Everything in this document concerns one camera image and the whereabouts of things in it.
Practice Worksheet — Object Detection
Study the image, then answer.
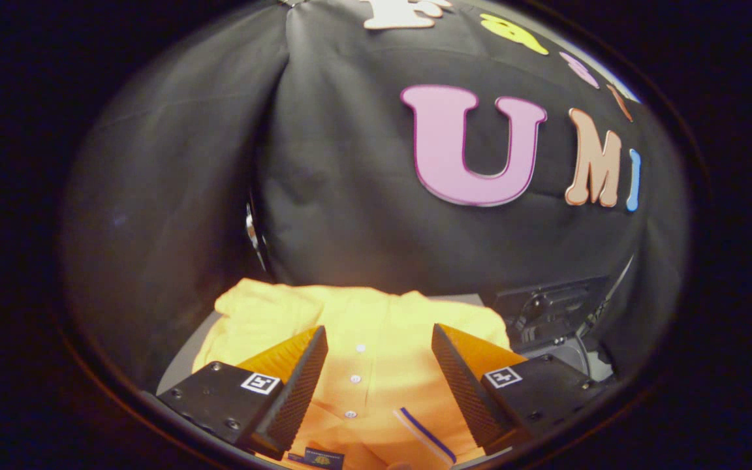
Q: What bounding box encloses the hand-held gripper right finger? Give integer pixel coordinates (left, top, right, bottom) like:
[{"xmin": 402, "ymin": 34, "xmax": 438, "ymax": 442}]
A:
[{"xmin": 431, "ymin": 323, "xmax": 606, "ymax": 452}]

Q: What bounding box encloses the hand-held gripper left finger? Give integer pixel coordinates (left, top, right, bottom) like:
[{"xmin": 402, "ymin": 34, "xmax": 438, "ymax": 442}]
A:
[{"xmin": 156, "ymin": 325, "xmax": 329, "ymax": 461}]

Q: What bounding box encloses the orange button shirt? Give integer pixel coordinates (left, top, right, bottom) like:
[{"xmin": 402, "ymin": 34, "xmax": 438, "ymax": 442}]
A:
[{"xmin": 192, "ymin": 277, "xmax": 514, "ymax": 470}]

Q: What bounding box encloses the grey washing machine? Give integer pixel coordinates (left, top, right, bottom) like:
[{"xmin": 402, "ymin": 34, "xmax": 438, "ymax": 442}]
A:
[{"xmin": 542, "ymin": 336, "xmax": 616, "ymax": 384}]

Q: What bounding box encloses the dark cabinet with white doors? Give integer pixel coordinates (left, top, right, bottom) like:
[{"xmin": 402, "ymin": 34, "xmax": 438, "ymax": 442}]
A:
[{"xmin": 156, "ymin": 292, "xmax": 514, "ymax": 470}]

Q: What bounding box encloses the backdrop stand pole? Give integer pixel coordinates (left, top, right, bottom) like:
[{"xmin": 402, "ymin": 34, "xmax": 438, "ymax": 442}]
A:
[{"xmin": 244, "ymin": 201, "xmax": 270, "ymax": 272}]

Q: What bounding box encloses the black backdrop cloth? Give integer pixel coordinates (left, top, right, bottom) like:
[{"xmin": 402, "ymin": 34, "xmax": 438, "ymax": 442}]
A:
[{"xmin": 59, "ymin": 0, "xmax": 690, "ymax": 392}]

